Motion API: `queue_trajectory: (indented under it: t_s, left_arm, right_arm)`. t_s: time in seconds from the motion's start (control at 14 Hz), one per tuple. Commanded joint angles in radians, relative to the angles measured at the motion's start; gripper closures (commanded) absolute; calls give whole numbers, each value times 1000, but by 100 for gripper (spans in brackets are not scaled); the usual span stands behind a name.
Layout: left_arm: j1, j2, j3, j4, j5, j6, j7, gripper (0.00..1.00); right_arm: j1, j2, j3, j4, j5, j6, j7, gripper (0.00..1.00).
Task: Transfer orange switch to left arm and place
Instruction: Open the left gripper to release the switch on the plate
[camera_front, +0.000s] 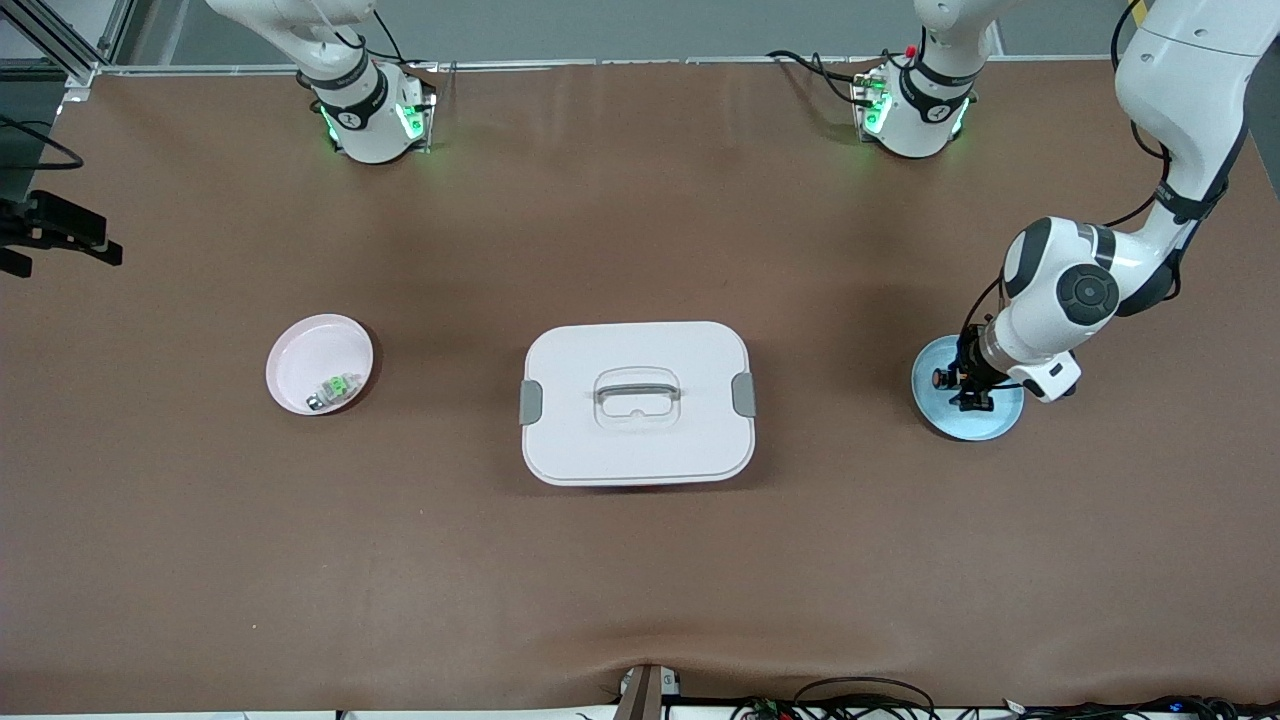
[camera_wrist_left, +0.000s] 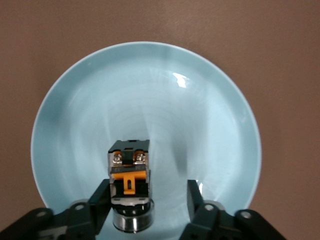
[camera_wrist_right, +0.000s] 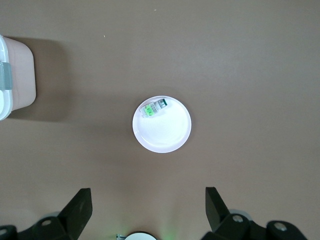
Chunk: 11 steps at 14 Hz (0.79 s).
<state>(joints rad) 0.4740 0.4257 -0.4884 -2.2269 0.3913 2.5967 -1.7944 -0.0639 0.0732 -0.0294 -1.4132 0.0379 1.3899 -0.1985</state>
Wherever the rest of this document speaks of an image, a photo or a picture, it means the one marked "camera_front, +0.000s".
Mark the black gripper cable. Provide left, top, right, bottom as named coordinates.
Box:
left=0, top=113, right=84, bottom=171
left=958, top=278, right=1006, bottom=346

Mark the black cable bundle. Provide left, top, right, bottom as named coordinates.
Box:
left=1000, top=693, right=1280, bottom=720
left=730, top=677, right=941, bottom=720

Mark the metal table clamp bracket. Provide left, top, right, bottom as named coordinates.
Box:
left=613, top=663, right=683, bottom=720

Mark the pink round plate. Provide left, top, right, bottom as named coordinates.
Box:
left=265, top=314, right=375, bottom=416

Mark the white lidded box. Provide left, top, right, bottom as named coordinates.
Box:
left=519, top=320, right=758, bottom=488

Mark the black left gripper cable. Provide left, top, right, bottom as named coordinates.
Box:
left=958, top=278, right=1006, bottom=346

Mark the black arm base cable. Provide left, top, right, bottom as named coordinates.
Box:
left=767, top=48, right=871, bottom=106

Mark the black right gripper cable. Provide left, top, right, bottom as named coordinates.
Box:
left=0, top=113, right=84, bottom=171

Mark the metal table edge rail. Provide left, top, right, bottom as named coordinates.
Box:
left=60, top=55, right=1131, bottom=76

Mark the brown table mat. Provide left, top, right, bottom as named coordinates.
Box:
left=0, top=58, right=1280, bottom=713

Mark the light blue round plate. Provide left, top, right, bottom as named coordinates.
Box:
left=909, top=334, right=1026, bottom=442

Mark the aluminium frame profile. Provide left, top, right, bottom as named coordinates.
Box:
left=0, top=0, right=136, bottom=89

